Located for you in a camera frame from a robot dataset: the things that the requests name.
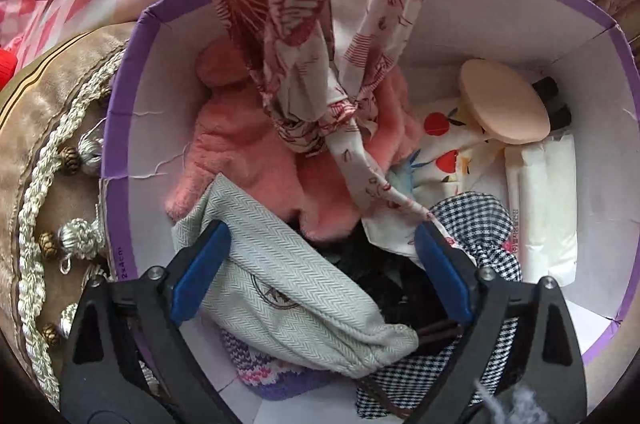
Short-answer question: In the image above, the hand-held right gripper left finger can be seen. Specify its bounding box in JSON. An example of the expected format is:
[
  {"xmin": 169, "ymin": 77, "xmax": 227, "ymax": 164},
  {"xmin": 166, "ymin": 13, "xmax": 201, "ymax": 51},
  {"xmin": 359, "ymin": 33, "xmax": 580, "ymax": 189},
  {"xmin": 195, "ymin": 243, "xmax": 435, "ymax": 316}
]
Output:
[{"xmin": 59, "ymin": 219, "xmax": 233, "ymax": 424}]

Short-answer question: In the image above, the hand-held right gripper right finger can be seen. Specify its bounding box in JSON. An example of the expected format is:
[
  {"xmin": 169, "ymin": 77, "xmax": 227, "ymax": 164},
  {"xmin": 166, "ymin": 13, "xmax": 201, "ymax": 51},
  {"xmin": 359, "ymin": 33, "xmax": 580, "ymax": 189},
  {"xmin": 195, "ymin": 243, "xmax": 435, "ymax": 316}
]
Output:
[{"xmin": 412, "ymin": 223, "xmax": 588, "ymax": 424}]

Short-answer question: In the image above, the black fuzzy cloth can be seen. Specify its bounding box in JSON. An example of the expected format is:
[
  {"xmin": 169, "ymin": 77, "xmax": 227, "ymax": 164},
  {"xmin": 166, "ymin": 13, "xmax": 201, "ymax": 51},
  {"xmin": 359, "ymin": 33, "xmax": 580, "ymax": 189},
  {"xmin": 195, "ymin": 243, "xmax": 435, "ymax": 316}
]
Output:
[{"xmin": 300, "ymin": 229, "xmax": 453, "ymax": 340}]

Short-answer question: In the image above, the black white houndstooth cloth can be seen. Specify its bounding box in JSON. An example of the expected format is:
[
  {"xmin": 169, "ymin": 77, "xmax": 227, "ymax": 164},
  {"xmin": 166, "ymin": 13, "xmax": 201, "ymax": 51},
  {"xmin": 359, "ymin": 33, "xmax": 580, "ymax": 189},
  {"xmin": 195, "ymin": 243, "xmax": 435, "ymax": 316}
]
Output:
[{"xmin": 355, "ymin": 191, "xmax": 523, "ymax": 420}]

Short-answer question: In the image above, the grey herringbone pouch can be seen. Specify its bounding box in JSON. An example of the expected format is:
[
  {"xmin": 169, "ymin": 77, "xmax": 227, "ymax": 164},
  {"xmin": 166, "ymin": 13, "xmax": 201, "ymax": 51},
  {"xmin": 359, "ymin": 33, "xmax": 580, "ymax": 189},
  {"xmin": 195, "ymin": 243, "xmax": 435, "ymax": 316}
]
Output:
[{"xmin": 172, "ymin": 174, "xmax": 421, "ymax": 380}]

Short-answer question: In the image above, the white fruit print cloth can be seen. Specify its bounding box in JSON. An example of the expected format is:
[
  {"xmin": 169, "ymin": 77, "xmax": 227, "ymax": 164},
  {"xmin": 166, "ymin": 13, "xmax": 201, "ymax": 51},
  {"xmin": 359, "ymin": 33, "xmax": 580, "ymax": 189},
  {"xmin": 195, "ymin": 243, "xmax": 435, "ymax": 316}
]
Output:
[{"xmin": 390, "ymin": 104, "xmax": 506, "ymax": 205}]

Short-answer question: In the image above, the pink fluffy towel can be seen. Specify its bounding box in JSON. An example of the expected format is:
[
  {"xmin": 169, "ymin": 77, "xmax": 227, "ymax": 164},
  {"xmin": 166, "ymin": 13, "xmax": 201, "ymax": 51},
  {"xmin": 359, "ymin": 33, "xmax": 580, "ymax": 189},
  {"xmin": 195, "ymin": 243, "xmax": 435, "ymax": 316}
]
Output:
[{"xmin": 165, "ymin": 38, "xmax": 426, "ymax": 241}]

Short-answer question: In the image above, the large white pad packet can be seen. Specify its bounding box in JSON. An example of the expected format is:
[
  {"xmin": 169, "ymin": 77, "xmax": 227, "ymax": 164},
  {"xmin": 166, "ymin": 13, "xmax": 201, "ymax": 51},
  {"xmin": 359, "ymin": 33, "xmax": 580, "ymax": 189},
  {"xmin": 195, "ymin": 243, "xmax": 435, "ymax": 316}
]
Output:
[{"xmin": 504, "ymin": 129, "xmax": 581, "ymax": 287}]

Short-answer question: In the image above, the purple knit hat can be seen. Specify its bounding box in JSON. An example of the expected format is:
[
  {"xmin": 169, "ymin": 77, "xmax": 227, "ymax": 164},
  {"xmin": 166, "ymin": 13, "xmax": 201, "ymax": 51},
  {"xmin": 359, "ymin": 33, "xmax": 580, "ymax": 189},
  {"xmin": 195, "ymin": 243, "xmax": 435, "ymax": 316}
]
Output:
[{"xmin": 220, "ymin": 334, "xmax": 333, "ymax": 401}]

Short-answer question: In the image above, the small black clip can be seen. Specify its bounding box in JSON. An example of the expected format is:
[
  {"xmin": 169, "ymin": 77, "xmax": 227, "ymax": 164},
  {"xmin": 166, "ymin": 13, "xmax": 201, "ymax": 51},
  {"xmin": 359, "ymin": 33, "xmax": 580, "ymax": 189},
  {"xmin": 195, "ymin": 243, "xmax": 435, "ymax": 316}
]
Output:
[{"xmin": 532, "ymin": 76, "xmax": 573, "ymax": 129}]

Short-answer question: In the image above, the round purple cardboard box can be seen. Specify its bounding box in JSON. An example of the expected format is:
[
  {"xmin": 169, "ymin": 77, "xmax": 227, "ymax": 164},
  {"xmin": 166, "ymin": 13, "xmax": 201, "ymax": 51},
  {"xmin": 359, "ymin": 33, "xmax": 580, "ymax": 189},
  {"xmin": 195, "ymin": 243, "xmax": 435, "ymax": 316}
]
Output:
[{"xmin": 100, "ymin": 0, "xmax": 640, "ymax": 424}]

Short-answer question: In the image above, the white red print scarf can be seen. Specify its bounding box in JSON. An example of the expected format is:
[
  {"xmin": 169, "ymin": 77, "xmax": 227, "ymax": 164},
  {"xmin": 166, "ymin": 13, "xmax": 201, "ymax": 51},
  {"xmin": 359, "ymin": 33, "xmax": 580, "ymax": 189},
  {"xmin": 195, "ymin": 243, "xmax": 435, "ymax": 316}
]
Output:
[{"xmin": 209, "ymin": 0, "xmax": 453, "ymax": 255}]

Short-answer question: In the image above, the grey yarn tuft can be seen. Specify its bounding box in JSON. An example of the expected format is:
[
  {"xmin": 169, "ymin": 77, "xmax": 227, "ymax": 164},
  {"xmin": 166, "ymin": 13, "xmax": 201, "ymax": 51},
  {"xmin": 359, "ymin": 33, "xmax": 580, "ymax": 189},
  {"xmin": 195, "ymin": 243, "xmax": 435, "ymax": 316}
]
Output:
[{"xmin": 472, "ymin": 379, "xmax": 551, "ymax": 424}]

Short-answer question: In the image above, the striped velvet bolster cushion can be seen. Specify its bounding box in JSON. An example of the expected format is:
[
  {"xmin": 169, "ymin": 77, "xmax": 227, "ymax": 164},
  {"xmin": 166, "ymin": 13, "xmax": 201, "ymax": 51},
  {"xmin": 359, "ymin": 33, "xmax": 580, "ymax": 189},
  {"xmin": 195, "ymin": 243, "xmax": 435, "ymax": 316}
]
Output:
[{"xmin": 0, "ymin": 21, "xmax": 168, "ymax": 412}]

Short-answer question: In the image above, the red plastic basket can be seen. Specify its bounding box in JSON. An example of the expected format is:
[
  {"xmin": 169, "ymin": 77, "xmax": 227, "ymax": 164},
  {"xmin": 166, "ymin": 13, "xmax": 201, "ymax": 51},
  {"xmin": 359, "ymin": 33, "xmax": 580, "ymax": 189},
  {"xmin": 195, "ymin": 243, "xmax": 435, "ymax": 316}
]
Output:
[{"xmin": 0, "ymin": 48, "xmax": 19, "ymax": 90}]

